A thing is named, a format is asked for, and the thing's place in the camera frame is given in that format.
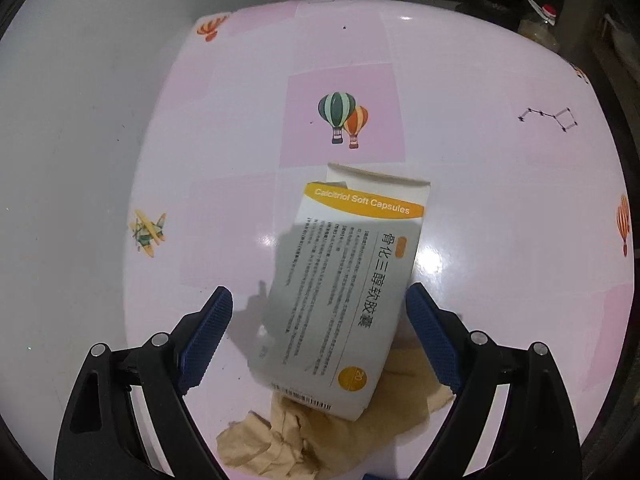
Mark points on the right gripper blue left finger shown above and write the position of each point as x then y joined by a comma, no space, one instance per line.
198,336

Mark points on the yellow oil bottle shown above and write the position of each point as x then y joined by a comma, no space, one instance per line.
538,26

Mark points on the white yellow medicine box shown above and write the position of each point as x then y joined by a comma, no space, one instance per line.
341,275

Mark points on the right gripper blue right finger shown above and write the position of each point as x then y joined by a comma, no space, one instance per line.
423,315

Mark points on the crumpled brown paper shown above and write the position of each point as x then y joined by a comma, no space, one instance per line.
297,442

